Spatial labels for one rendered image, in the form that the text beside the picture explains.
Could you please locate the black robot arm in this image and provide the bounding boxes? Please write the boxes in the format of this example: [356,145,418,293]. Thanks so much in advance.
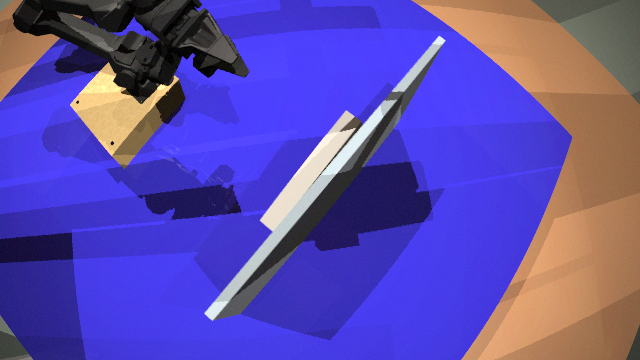
[12,0,182,104]

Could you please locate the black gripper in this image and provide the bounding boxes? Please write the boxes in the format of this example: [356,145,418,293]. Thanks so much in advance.
[150,0,250,78]

